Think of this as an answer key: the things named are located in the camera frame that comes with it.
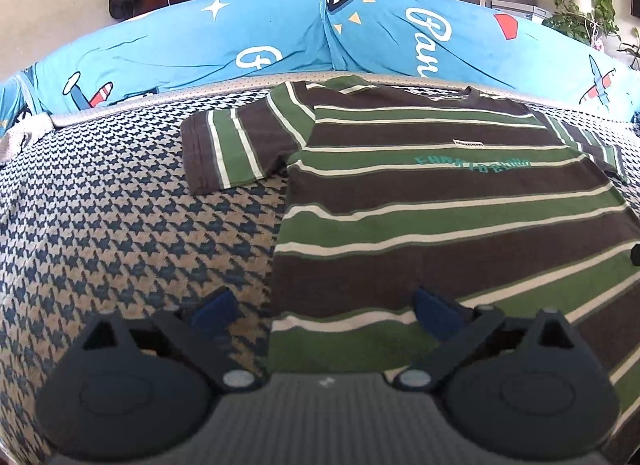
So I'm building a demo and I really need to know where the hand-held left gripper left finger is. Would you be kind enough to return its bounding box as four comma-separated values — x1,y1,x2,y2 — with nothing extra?
80,287,266,392

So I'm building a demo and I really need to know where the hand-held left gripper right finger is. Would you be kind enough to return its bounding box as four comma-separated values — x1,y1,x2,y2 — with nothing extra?
384,286,576,392

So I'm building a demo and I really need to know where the green brown striped t-shirt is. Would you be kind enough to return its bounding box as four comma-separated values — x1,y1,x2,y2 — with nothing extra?
180,74,640,386

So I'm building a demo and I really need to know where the houndstooth seat mat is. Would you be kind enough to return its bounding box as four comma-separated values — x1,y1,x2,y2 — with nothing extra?
0,72,640,465

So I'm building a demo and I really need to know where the potted green plant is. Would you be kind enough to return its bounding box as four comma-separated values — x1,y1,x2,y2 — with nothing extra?
542,0,621,46

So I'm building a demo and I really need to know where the white cloth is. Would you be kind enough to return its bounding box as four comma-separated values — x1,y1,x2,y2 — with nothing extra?
0,112,53,161

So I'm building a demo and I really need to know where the white chest freezer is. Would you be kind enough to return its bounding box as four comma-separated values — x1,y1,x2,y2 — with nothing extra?
492,0,553,21

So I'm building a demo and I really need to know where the blue printed sofa cover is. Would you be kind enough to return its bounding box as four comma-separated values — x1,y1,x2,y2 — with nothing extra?
0,0,640,133

